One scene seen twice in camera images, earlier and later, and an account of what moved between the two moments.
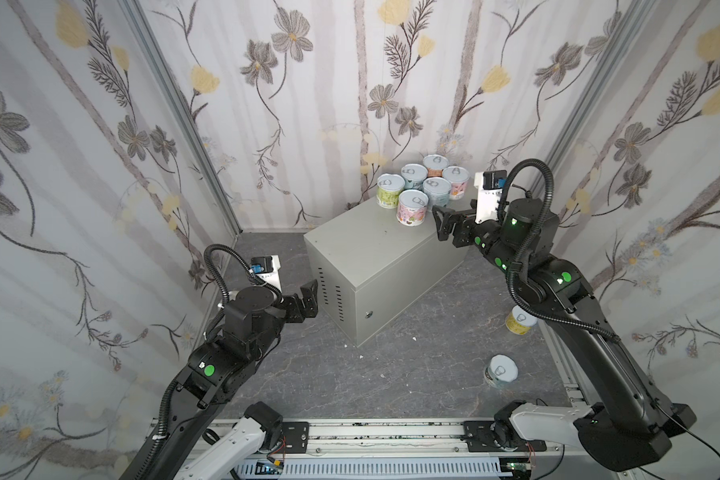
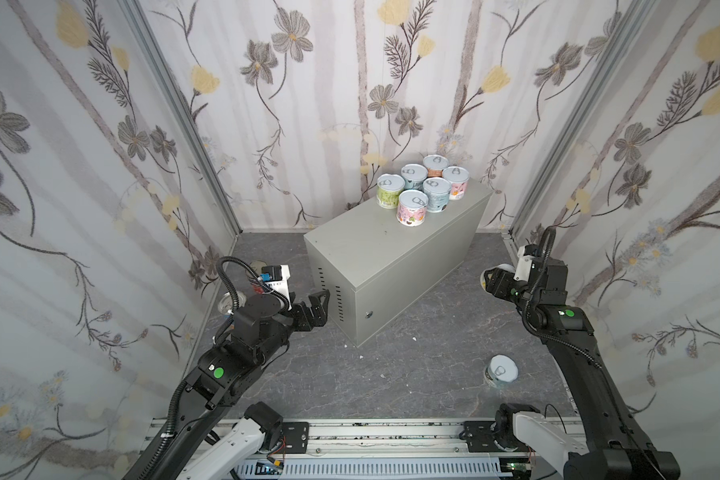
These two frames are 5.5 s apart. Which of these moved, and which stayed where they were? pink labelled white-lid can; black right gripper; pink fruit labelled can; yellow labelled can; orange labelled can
Moved: yellow labelled can; black right gripper
Stayed: pink fruit labelled can; orange labelled can; pink labelled white-lid can
